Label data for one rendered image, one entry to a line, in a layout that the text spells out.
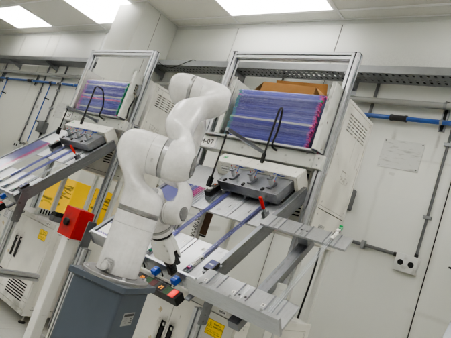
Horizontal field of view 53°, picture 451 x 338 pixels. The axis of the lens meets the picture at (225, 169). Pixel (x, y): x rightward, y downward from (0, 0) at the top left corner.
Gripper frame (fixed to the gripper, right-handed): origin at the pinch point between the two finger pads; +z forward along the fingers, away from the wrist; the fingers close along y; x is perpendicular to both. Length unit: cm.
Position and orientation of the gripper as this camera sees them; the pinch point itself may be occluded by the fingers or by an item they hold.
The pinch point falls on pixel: (172, 268)
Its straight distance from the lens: 167.7
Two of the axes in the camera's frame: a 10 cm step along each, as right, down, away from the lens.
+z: 1.8, 8.8, 4.4
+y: 7.4, 1.7, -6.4
